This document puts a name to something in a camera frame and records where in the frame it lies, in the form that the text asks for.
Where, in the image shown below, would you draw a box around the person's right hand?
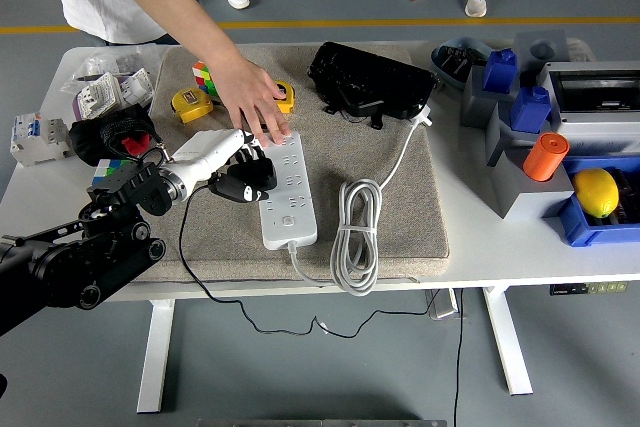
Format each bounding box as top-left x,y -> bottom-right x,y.
207,54 -> 293,148

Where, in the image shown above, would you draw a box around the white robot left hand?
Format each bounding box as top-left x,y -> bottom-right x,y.
169,129 -> 279,205

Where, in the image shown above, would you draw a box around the white power strip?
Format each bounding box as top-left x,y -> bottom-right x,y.
252,130 -> 320,251

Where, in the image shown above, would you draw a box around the yellow tape measure marked 5m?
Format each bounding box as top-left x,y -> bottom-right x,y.
272,80 -> 297,115

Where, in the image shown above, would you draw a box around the large colourful puzzle cube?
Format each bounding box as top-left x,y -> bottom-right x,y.
192,60 -> 221,98

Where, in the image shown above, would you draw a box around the yellow tape measure photo label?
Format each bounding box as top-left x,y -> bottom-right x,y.
171,87 -> 216,125

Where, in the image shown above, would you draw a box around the red clip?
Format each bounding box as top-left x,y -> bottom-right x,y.
122,134 -> 151,154

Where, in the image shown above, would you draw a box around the white socket module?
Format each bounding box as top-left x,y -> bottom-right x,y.
115,67 -> 154,109

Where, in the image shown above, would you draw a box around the small colourful puzzle cube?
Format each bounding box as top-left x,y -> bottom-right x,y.
92,159 -> 136,188

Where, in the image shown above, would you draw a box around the black cloth pouch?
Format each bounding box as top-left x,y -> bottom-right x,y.
68,102 -> 161,167

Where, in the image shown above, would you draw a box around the white socket pack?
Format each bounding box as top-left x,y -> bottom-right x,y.
73,71 -> 124,121

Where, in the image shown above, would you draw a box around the clear plastic parts bag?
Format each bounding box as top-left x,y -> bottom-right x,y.
59,43 -> 166,98

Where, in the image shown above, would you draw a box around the white circuit breaker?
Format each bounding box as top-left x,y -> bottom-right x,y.
8,111 -> 71,168

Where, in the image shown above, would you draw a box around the blue bowl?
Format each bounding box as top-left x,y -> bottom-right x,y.
430,36 -> 496,91

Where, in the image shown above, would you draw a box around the grey-brown mat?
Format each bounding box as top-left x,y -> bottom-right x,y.
112,44 -> 451,284

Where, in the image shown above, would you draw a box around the white table leg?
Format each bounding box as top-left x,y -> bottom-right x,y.
482,286 -> 535,397
136,299 -> 176,415

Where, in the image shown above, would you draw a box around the black binder clips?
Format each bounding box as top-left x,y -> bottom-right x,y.
440,45 -> 489,82

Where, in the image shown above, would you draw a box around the grey block with socket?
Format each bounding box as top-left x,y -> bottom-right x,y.
459,64 -> 522,129
492,146 -> 576,221
485,96 -> 554,168

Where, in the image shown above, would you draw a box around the blue shape block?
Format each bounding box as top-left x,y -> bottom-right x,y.
509,85 -> 553,134
481,48 -> 520,95

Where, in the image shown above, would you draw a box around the orange cylinder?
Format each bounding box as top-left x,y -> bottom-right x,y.
522,132 -> 571,182

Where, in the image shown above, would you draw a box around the beige round object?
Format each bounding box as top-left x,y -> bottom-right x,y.
566,37 -> 597,64

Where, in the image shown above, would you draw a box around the grey electrical box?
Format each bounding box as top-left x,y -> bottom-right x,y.
542,60 -> 640,158

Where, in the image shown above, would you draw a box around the yellow lemon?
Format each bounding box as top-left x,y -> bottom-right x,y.
571,168 -> 621,220

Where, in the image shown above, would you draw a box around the blue plastic bin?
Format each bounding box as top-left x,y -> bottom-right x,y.
542,154 -> 640,248

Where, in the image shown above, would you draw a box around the black table control panel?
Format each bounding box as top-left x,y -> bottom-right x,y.
549,280 -> 629,297

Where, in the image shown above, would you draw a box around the thin black plug cord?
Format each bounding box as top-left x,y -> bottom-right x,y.
178,184 -> 441,340

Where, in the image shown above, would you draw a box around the white power strip cord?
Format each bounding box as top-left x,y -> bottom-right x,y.
287,103 -> 435,297

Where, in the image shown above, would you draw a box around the metal bracket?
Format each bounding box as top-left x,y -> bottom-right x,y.
424,288 -> 460,319

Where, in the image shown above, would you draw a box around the black hanging cable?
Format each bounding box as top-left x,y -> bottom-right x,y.
452,288 -> 465,427

